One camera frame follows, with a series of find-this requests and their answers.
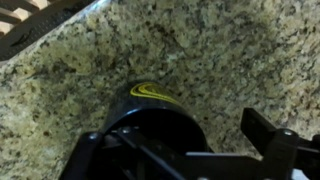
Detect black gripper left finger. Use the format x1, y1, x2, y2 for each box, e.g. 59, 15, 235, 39
59, 132, 110, 180

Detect dark blue coffee mug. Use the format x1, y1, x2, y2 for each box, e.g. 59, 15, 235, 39
97, 81, 212, 180

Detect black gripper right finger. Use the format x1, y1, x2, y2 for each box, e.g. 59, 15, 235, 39
241, 108, 299, 180

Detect wooden chair back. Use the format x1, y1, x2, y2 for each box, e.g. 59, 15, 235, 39
0, 0, 95, 61

